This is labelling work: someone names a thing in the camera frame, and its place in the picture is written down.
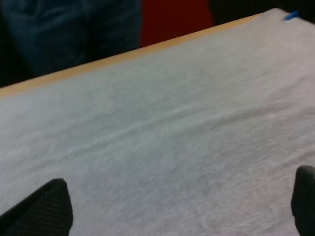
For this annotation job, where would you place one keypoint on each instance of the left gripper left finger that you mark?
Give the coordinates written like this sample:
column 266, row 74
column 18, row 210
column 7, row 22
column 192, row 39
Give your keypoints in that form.
column 41, row 211

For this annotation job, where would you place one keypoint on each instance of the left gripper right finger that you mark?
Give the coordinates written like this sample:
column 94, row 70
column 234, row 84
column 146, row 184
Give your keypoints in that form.
column 305, row 196

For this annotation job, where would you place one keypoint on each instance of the person's legs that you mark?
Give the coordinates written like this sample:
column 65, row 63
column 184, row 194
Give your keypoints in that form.
column 71, row 34

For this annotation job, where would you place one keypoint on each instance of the blue clip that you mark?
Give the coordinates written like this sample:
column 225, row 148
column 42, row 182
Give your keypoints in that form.
column 291, row 15

